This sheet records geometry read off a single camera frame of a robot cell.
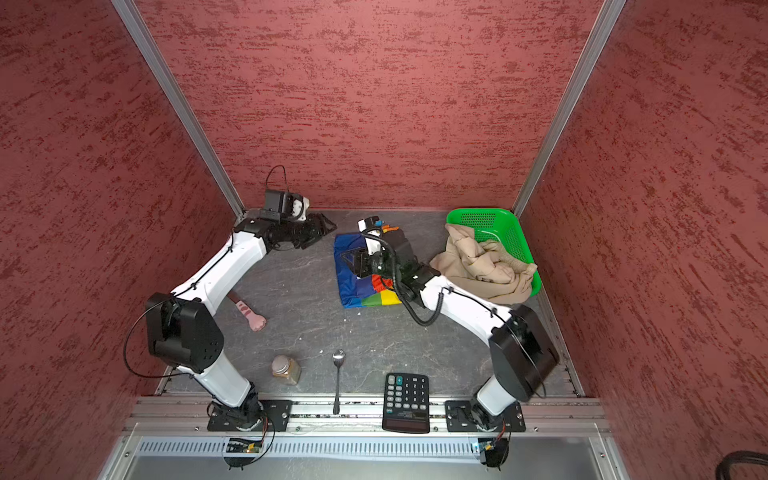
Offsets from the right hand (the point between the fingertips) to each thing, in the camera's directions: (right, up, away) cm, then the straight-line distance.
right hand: (346, 258), depth 78 cm
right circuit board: (+37, -47, -7) cm, 60 cm away
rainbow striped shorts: (+2, -12, +17) cm, 21 cm away
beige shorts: (+39, -4, +7) cm, 40 cm away
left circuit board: (-25, -47, -5) cm, 53 cm away
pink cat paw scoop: (-29, -20, +11) cm, 37 cm away
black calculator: (+16, -38, -4) cm, 41 cm away
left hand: (-6, +5, +9) cm, 12 cm away
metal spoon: (-3, -29, +5) cm, 30 cm away
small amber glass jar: (-14, -27, -5) cm, 31 cm away
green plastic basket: (+54, +10, +33) cm, 64 cm away
